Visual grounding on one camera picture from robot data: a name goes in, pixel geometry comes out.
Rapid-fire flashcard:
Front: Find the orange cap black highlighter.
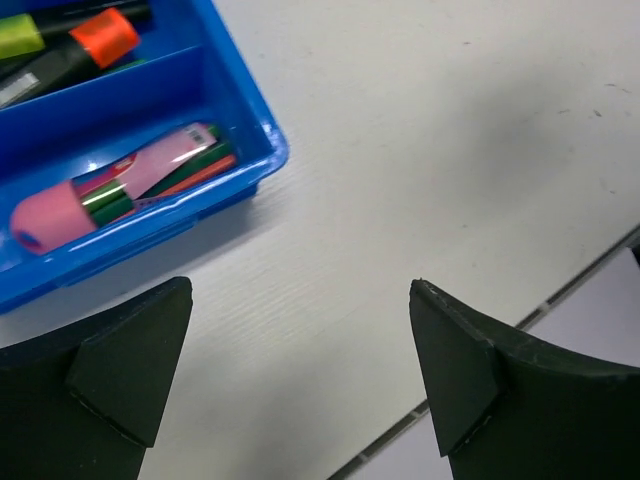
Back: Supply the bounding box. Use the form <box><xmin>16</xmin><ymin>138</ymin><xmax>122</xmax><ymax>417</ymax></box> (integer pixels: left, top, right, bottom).
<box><xmin>1</xmin><ymin>7</ymin><xmax>140</xmax><ymax>108</ymax></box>

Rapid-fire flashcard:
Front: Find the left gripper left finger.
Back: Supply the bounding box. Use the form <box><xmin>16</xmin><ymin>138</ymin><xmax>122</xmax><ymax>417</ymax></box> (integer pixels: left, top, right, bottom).
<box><xmin>1</xmin><ymin>277</ymin><xmax>193</xmax><ymax>479</ymax></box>

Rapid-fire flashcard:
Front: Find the yellow cap black highlighter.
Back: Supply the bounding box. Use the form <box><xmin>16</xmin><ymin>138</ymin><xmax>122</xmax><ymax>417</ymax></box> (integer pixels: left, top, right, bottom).
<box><xmin>1</xmin><ymin>1</ymin><xmax>152</xmax><ymax>60</ymax></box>

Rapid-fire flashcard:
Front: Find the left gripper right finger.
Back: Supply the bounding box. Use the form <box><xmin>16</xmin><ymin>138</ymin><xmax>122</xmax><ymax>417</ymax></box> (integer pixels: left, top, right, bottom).
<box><xmin>409</xmin><ymin>280</ymin><xmax>639</xmax><ymax>479</ymax></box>

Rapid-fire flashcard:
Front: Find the blue compartment tray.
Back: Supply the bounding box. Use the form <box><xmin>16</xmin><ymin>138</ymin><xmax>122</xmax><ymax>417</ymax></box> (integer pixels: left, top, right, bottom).
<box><xmin>1</xmin><ymin>1</ymin><xmax>289</xmax><ymax>312</ymax></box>

